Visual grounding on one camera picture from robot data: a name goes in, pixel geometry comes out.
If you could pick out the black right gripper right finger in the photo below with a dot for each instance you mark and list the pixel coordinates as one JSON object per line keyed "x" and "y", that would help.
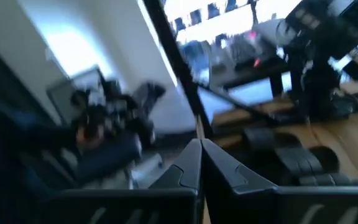
{"x": 225, "y": 180}

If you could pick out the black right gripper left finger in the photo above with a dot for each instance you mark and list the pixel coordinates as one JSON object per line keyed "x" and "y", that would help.
{"x": 185, "y": 168}

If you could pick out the black tire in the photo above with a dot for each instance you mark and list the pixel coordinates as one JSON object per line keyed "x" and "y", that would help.
{"x": 297, "y": 161}
{"x": 259, "y": 138}

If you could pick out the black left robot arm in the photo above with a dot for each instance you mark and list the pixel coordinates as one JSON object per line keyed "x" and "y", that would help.
{"x": 322, "y": 62}

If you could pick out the wooden shelf black metal frame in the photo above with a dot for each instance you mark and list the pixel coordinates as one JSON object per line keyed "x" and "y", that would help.
{"x": 179, "y": 62}

